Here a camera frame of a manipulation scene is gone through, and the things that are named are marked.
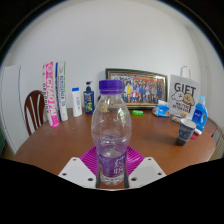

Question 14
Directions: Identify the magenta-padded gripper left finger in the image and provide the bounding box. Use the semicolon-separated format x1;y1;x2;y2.
58;145;101;189

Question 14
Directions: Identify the framed group photo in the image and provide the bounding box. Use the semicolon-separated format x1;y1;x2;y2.
105;68;169;110

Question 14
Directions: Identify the blue tissue pack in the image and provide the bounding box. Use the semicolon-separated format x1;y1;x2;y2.
152;99;171;118

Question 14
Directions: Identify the small green packet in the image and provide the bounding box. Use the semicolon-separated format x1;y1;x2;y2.
131;109;145;117

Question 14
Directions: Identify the small patterned snack pack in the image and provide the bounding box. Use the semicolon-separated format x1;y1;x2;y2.
170;114;183;124

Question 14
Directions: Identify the low brown wooden side table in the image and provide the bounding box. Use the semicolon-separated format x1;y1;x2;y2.
203;118;218;138

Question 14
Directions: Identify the dark blue pump bottle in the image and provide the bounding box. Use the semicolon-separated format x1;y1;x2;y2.
82;80;95;115

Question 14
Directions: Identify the white printed paper gift bag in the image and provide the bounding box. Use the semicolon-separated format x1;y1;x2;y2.
168;65;202;120

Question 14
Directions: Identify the white radiator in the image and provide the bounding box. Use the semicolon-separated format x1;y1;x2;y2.
211;116;224;161

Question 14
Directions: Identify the white blue-capped lotion bottle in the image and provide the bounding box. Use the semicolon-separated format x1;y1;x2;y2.
71;87;83;118

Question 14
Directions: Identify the brown wooden chair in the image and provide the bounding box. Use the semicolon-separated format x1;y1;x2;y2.
23;89;48;136

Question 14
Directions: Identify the tall white green box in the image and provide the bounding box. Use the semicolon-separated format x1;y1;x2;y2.
54;61;69;122

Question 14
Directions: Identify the blue painted paper cup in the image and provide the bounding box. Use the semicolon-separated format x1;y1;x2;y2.
175;118;197;147

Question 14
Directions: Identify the clear purple-capped water bottle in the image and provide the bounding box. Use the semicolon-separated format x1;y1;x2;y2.
90;79;133;187

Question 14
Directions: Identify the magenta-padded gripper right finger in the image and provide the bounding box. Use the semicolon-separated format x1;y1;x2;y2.
123;145;167;188

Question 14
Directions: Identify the blue detergent bottle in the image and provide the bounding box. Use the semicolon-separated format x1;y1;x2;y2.
191;95;209;132

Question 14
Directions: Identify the tall pink box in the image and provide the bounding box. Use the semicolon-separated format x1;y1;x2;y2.
42;61;60;128

